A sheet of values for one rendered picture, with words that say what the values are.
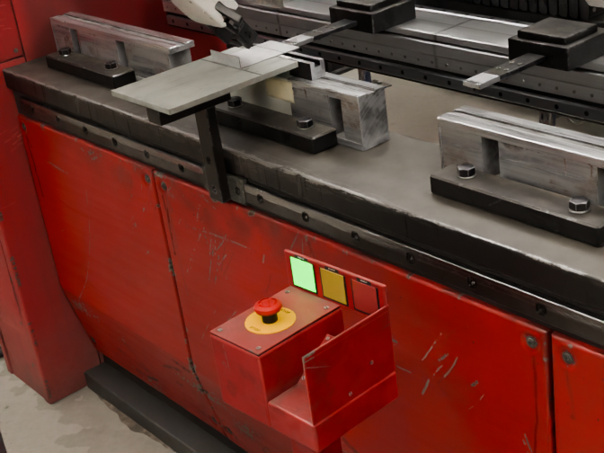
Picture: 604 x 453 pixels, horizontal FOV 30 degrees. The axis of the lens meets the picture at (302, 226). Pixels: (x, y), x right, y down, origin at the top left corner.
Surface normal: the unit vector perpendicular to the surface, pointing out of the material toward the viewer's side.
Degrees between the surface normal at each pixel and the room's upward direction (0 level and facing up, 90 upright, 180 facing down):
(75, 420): 0
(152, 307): 90
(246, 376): 90
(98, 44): 90
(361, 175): 0
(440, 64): 90
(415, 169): 0
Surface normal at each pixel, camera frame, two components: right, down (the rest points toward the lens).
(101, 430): -0.13, -0.90
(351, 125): -0.77, 0.37
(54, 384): 0.63, 0.25
